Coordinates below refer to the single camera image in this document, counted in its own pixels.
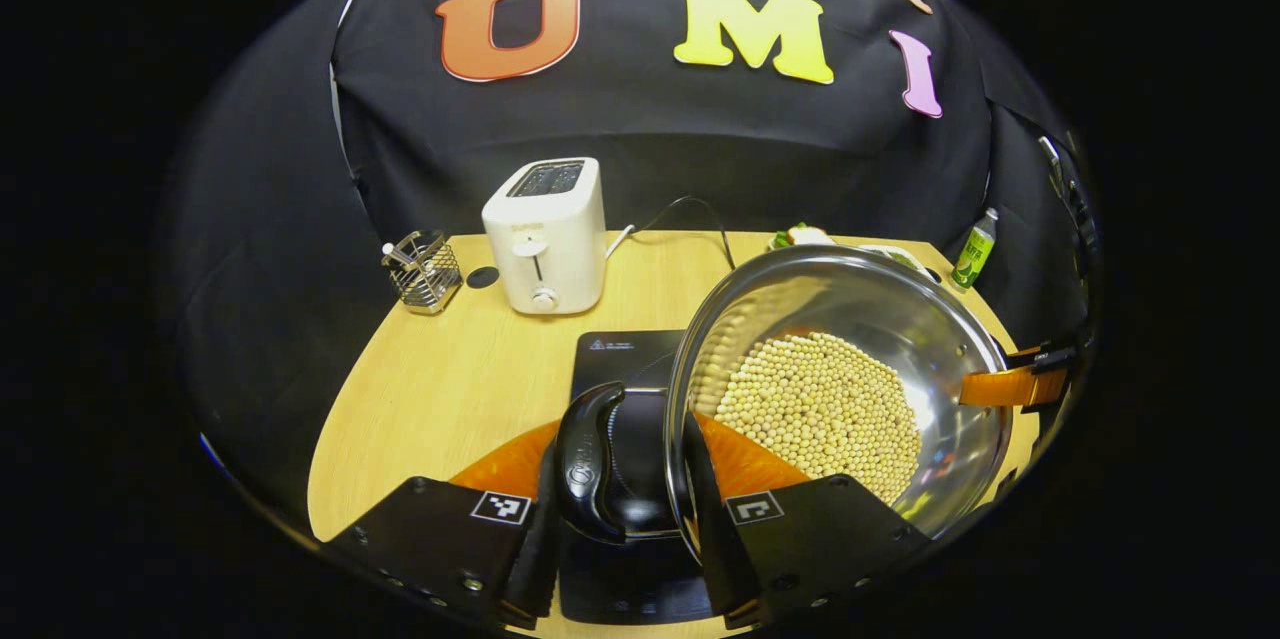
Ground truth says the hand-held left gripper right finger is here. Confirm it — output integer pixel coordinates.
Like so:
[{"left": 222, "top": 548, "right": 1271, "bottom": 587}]
[{"left": 680, "top": 409, "right": 936, "bottom": 630}]

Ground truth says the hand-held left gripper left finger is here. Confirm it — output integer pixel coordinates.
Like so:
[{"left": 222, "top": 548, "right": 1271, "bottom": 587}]
[{"left": 325, "top": 419, "right": 561, "bottom": 630}]

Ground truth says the stainless steel pot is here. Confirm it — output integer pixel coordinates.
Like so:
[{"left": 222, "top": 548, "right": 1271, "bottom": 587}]
[{"left": 555, "top": 244, "right": 1016, "bottom": 560}]

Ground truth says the black induction cooktop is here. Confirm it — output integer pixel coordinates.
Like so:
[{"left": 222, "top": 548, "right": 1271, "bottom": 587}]
[{"left": 555, "top": 329, "right": 717, "bottom": 625}]

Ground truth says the green drink bottle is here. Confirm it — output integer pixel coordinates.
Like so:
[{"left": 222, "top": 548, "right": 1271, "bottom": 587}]
[{"left": 950, "top": 208, "right": 999, "bottom": 292}]

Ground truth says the pile of soybeans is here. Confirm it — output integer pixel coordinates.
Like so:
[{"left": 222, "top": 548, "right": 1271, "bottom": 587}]
[{"left": 712, "top": 331, "right": 923, "bottom": 508}]

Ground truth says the white divided bean dish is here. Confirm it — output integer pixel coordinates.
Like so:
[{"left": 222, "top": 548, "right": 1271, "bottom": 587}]
[{"left": 860, "top": 244, "right": 927, "bottom": 271}]

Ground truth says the sandwich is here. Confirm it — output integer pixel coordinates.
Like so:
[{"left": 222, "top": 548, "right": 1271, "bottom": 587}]
[{"left": 775, "top": 222, "right": 837, "bottom": 250}]

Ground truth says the white toaster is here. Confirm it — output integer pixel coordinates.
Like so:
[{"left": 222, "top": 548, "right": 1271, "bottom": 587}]
[{"left": 481, "top": 157, "right": 609, "bottom": 316}]

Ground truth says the black backdrop cloth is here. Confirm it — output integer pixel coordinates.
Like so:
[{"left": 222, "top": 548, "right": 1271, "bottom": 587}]
[{"left": 165, "top": 0, "right": 1101, "bottom": 520}]

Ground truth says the metal wire utensil holder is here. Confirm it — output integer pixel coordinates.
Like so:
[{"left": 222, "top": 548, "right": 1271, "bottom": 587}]
[{"left": 381, "top": 229, "right": 464, "bottom": 316}]

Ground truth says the black power cable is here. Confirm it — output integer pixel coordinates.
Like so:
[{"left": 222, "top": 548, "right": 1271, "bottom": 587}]
[{"left": 630, "top": 196, "right": 739, "bottom": 271}]

